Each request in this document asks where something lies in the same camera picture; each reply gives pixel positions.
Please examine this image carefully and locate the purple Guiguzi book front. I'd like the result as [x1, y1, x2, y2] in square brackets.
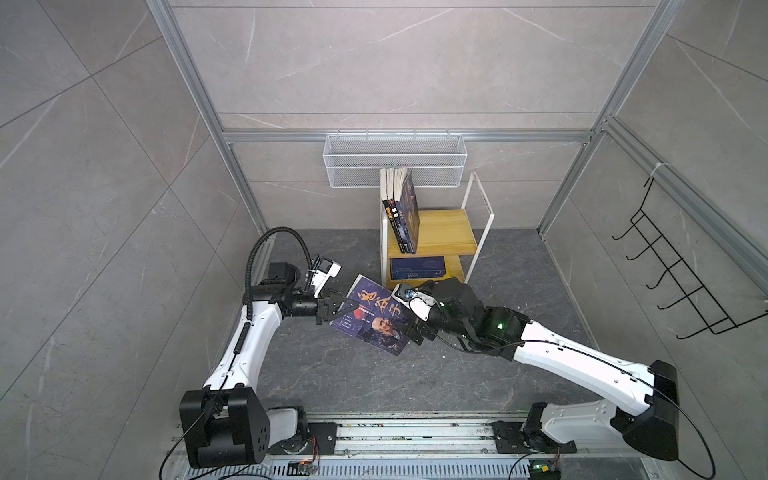
[399, 169, 420, 255]

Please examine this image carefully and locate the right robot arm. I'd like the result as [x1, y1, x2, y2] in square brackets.
[394, 278, 681, 461]

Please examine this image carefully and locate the black wolf book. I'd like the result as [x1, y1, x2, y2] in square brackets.
[388, 168, 414, 254]

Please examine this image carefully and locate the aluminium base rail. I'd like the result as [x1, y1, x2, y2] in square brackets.
[160, 411, 673, 479]

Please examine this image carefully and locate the purple guiguzi book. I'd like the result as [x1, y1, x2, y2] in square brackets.
[399, 169, 420, 255]
[331, 275, 409, 356]

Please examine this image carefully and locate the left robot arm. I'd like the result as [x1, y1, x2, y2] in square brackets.
[179, 258, 344, 469]

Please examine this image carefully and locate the navy book Mengxi label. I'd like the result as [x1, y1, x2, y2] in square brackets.
[390, 256, 447, 280]

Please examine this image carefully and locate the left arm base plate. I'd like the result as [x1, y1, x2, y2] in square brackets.
[268, 422, 339, 456]

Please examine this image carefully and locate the white wire mesh basket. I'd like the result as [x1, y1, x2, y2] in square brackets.
[322, 133, 468, 189]

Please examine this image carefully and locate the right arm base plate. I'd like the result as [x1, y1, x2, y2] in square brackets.
[490, 421, 577, 454]

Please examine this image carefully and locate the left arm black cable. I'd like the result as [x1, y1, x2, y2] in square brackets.
[244, 226, 314, 322]

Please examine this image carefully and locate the white wooden two-tier shelf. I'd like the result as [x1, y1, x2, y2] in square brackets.
[379, 171, 495, 290]

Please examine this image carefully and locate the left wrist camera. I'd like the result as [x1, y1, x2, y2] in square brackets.
[309, 257, 341, 298]

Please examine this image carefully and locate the black wire hook rack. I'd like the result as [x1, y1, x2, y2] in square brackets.
[611, 177, 767, 340]

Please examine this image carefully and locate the black book on shelf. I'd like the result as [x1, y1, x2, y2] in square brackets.
[379, 168, 400, 244]

